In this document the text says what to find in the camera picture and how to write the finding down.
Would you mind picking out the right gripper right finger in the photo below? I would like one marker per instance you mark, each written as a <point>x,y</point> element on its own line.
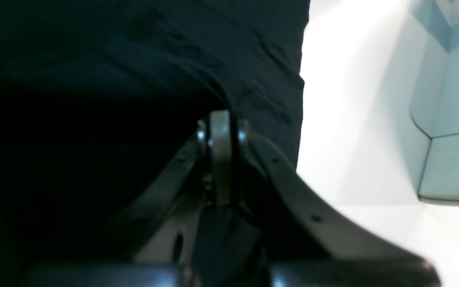
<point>309,243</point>

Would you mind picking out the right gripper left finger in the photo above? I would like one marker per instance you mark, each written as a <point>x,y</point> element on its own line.
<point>161,225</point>

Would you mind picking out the black T-shirt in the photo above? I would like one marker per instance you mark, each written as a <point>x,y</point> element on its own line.
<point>97,95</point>

